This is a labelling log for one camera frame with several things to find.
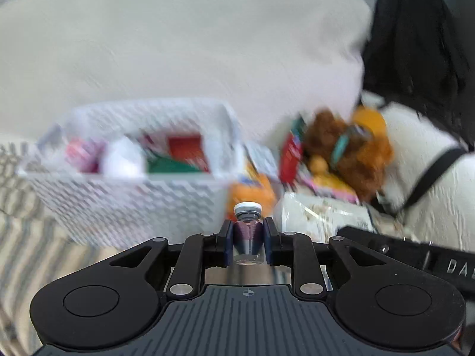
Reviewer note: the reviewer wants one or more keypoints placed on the brown plush toy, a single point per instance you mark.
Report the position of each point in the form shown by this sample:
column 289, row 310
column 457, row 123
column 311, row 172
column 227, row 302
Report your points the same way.
column 350, row 152

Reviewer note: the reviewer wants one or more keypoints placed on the orange roll of tape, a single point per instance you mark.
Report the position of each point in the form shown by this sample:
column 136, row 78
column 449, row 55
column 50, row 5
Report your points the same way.
column 371, row 120

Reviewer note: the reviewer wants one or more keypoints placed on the red flaxseed packet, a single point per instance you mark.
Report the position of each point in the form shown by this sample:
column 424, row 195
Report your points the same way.
column 292, row 151

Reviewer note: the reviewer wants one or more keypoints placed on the large cream pillow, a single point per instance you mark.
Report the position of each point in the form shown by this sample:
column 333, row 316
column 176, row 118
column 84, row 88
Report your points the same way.
column 269, row 59

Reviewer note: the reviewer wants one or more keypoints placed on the white paper pouch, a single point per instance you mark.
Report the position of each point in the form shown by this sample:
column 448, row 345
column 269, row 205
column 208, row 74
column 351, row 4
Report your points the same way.
column 123, row 158

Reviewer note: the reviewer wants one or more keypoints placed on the dark red box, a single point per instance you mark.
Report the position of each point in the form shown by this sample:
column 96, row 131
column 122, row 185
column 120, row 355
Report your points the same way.
column 188, row 149

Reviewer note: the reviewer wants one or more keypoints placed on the green packet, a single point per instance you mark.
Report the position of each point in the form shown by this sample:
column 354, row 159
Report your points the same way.
column 159, row 164

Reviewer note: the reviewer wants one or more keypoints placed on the black backpack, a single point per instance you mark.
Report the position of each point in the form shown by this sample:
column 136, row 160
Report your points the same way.
column 414, row 57

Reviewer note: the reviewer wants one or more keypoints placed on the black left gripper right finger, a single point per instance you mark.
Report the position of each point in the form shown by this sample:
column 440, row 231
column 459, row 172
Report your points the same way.
column 296, row 251

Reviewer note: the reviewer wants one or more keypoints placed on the small glass vial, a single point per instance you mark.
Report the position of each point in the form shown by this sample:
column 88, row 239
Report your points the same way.
column 248, row 233

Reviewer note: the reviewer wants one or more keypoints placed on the white crimped snack packet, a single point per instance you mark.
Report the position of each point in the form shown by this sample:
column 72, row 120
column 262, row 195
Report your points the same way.
column 317, row 217

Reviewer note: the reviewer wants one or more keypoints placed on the striped bed sheet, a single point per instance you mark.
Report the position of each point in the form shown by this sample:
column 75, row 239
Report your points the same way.
column 35, row 250

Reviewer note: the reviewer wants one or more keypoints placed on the pink floral tissue pack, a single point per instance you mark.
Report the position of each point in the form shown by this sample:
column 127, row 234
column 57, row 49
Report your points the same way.
column 327, row 185

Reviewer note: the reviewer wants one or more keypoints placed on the orange cartoon box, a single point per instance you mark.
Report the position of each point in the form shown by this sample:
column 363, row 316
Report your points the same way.
column 257, row 190

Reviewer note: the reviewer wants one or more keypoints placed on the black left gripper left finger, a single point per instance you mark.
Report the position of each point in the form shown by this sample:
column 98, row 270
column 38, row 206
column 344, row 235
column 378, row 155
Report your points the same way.
column 198, row 253

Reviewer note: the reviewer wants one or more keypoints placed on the white perforated plastic basket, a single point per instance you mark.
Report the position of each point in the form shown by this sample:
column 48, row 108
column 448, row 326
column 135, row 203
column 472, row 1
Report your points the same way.
column 122, row 211

